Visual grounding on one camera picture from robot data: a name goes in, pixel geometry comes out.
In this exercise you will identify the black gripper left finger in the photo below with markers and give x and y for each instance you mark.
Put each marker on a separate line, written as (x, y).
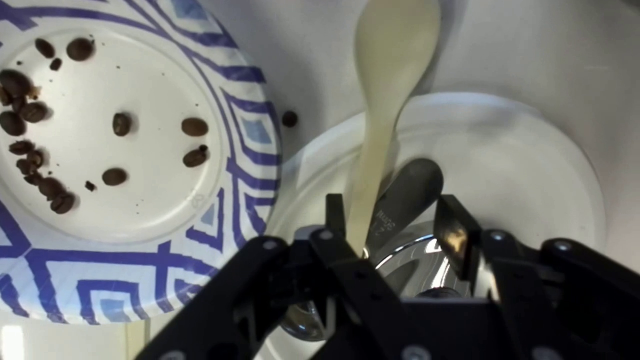
(334, 216)

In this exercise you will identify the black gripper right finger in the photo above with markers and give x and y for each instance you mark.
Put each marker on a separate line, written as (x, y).
(460, 233)

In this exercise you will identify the white plastic spoon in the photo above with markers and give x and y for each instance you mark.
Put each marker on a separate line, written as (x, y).
(393, 61)

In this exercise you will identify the white bowl with metal cup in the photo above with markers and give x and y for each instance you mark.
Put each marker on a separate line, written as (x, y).
(512, 180)

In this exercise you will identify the blue patterned bowl few beans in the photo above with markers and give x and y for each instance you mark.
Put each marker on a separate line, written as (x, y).
(132, 166)

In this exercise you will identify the loose coffee bean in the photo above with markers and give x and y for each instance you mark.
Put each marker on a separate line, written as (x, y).
(290, 118)

